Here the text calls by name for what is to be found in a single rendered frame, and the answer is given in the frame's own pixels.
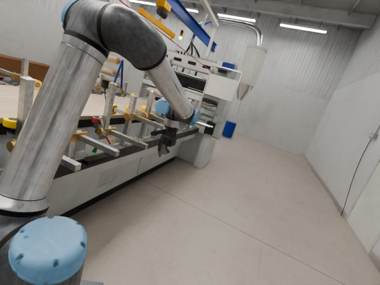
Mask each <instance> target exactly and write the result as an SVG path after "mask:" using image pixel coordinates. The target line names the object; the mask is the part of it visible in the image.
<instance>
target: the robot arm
mask: <svg viewBox="0 0 380 285"><path fill-rule="evenodd" d="M61 21H62V22H63V25H62V27H63V29H64V34H63V36H62V38H63V39H62V41H61V43H60V46H59V48H58V50H57V52H56V54H55V56H54V59H53V61H52V63H51V65H50V67H49V70H48V72H47V74H46V76H45V78H44V81H43V83H42V85H41V88H40V90H39V91H38V94H37V96H36V98H35V101H34V103H33V105H32V107H31V109H30V112H29V114H28V116H27V118H26V120H25V122H24V125H23V127H22V129H21V131H20V133H19V136H18V138H17V140H16V143H15V145H14V147H13V149H12V151H11V154H10V156H9V158H8V160H7V162H6V164H5V167H4V169H3V171H2V173H1V175H0V285H80V280H81V275H82V271H83V266H84V260H85V257H86V254H87V234H86V232H85V230H84V228H83V226H82V225H80V224H79V223H78V222H77V221H75V220H73V219H71V218H68V217H62V216H53V217H52V218H48V217H46V216H45V215H46V213H47V211H48V209H49V206H50V204H51V201H50V199H49V197H48V196H47V192H48V189H49V187H50V185H51V182H52V180H53V178H54V175H55V173H56V171H57V169H58V166H59V164H60V162H61V160H62V157H63V155H64V153H65V151H66V148H67V146H68V143H69V142H70V139H71V137H72V134H73V132H74V130H75V128H76V126H77V123H78V121H79V119H80V117H81V114H82V112H83V110H84V108H85V105H86V103H87V100H88V98H89V96H90V94H91V92H92V89H93V87H94V85H95V83H96V80H97V78H98V76H99V74H100V71H101V69H102V66H103V64H104V62H105V61H106V60H107V58H108V56H109V53H110V52H111V51H112V52H114V53H117V54H119V55H121V56H122V57H124V58H125V59H126V60H128V61H129V62H130V63H131V64H132V65H133V66H134V68H136V69H137V70H140V71H144V72H145V73H146V75H147V76H148V78H150V80H151V81H152V83H153V84H154V85H155V86H156V88H157V89H158V90H159V92H160V93H161V95H163V97H164V98H163V99H159V100H158V101H157V102H156V104H155V111H156V113H157V114H158V115H160V116H165V119H164V125H165V126H164V127H165V128H166V129H161V130H157V131H156V130H154V131H153V132H151V136H157V135H159V134H162V136H161V138H160V140H159V144H158V155H159V157H161V155H162V154H167V153H169V152H170V151H169V150H168V148H167V147H168V146H169V147H172V146H174V145H175V143H176V139H177V137H176V133H177V131H178V130H179V129H177V127H178V125H179V122H182V123H185V124H188V125H189V126H194V125H195V124H196V123H197V121H198V118H199V115H200V111H199V110H198V109H195V108H193V106H192V104H191V103H190V101H189V99H188V97H187V95H186V93H185V91H184V89H183V87H182V86H181V84H180V82H179V80H178V78H177V76H176V74H175V72H174V70H173V69H172V67H171V64H170V62H169V60H168V59H167V56H166V55H167V46H166V44H165V42H164V40H163V38H162V36H161V35H160V33H159V32H158V31H157V30H156V29H155V28H154V27H153V26H152V25H151V24H150V23H149V22H148V21H147V20H146V19H145V18H144V17H142V16H141V15H140V14H138V13H137V12H135V11H134V10H132V9H130V8H128V7H126V6H124V5H120V4H117V3H109V2H103V1H98V0H70V1H69V2H67V3H66V5H65V6H64V8H63V11H62V15H61Z"/></svg>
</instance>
